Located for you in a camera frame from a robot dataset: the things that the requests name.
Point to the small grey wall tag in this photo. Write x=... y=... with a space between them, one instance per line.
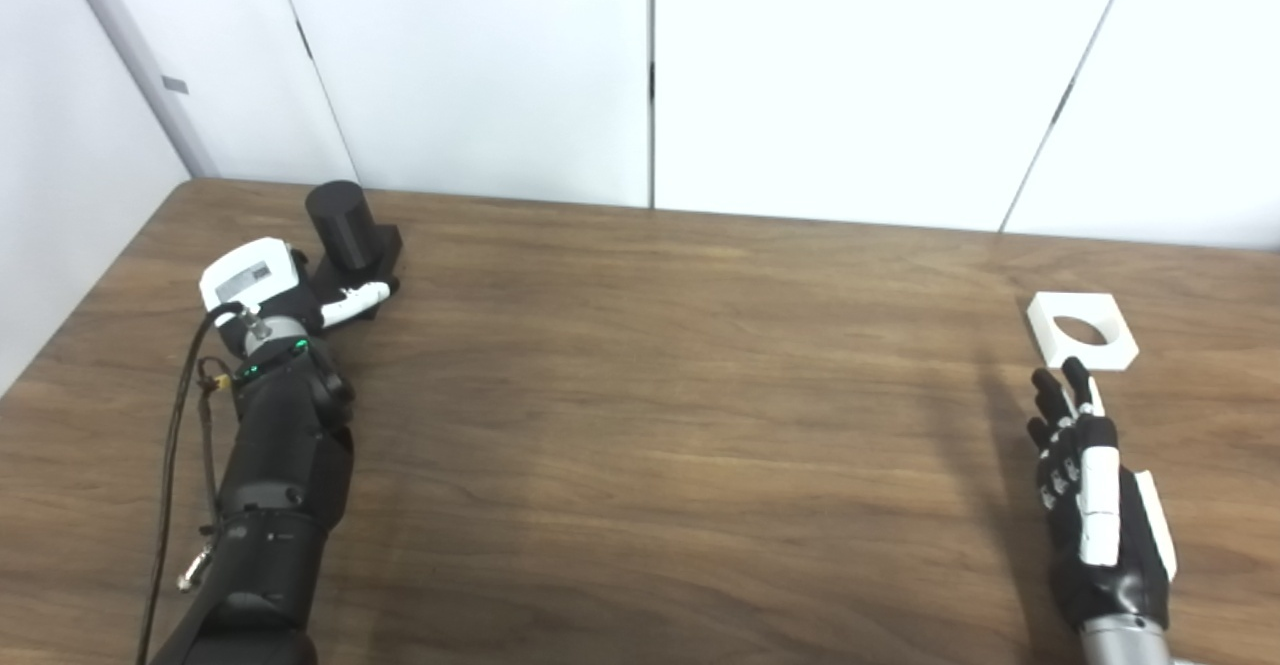
x=175 y=85

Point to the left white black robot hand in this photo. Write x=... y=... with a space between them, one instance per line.
x=245 y=280

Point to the black peg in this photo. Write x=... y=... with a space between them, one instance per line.
x=345 y=225

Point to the silver plug on left arm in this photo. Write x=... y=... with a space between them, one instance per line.
x=192 y=573

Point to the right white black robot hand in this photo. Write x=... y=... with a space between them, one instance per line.
x=1100 y=505

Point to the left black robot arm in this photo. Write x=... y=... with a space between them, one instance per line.
x=280 y=465

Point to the white square piece with hole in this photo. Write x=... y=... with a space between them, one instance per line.
x=1110 y=347

